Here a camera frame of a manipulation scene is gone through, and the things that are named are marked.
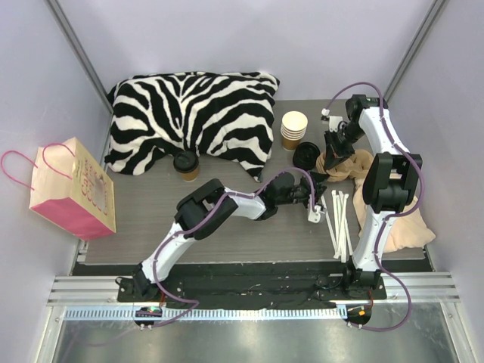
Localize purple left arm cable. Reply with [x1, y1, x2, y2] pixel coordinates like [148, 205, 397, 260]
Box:
[150, 169, 318, 330]

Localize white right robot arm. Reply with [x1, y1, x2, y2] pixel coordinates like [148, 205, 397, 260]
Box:
[324, 95, 422, 299]

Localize white wrapped straw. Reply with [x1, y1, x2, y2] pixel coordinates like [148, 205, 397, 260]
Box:
[338, 191, 347, 263]
[342, 192, 355, 261]
[331, 190, 340, 259]
[324, 206, 340, 259]

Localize black cup lid stack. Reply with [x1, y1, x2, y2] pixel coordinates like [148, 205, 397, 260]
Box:
[292, 141, 321, 171]

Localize brown cardboard cup carrier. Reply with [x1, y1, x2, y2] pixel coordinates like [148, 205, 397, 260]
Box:
[315, 149, 374, 185]

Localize brown paper coffee cup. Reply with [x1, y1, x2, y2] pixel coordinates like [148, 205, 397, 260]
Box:
[178, 166, 200, 182]

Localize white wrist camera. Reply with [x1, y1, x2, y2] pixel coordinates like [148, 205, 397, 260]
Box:
[321, 108, 346, 132]
[307, 204, 326, 224]

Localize zebra print pillow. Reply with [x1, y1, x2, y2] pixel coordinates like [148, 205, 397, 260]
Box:
[104, 71, 280, 182]

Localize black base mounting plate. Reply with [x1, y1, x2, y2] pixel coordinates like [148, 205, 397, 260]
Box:
[73, 260, 432, 311]

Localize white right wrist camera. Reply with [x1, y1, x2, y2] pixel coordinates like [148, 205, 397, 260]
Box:
[321, 108, 346, 132]

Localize stack of paper cups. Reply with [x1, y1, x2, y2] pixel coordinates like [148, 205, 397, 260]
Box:
[281, 111, 309, 150]

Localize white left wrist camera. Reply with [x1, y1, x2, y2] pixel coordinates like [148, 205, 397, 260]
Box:
[307, 204, 326, 224]

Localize perforated metal rail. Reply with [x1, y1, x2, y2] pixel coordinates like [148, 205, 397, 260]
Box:
[64, 305, 347, 322]

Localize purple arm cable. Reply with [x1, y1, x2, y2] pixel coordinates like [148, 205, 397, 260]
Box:
[150, 169, 318, 330]
[321, 82, 424, 332]

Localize pink paper gift bag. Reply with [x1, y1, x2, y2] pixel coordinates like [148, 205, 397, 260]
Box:
[0, 136, 117, 242]

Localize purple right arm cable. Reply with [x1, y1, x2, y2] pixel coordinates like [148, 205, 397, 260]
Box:
[321, 82, 424, 332]

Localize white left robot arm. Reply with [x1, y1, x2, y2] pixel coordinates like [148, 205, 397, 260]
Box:
[132, 169, 328, 302]

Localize beige folded cloth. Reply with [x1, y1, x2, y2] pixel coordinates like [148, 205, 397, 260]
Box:
[352, 177, 436, 251]

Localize black plastic cup lid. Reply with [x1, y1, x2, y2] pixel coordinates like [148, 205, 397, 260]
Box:
[173, 150, 199, 173]

